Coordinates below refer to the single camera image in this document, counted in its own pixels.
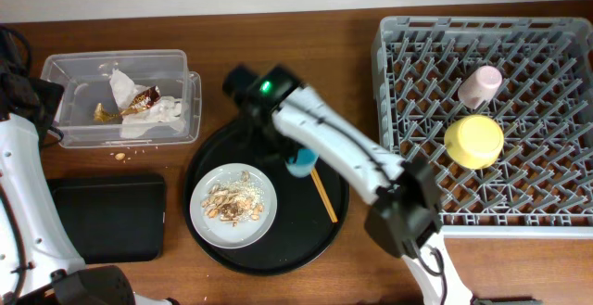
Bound grey dishwasher rack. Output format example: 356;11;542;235
372;16;592;239

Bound yellow bowl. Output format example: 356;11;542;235
444;115;504;170

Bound food scraps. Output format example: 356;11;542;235
201;171;265;227

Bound round black serving tray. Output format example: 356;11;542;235
183;121;349;275

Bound pink cup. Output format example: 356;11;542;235
458;66;503;109

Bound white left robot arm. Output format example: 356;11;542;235
1;26;156;305

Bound grey plate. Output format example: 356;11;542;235
189;163;277;249

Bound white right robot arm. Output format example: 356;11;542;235
222;65;475;304

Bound black rectangular tray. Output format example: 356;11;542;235
47;173;167;264

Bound clear plastic waste bin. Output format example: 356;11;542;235
41;49;202;148

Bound white tissue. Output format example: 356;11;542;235
109;69;182;139

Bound gold snack wrapper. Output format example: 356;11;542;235
94;86;161;122

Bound blue cup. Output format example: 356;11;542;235
285;148;319;178

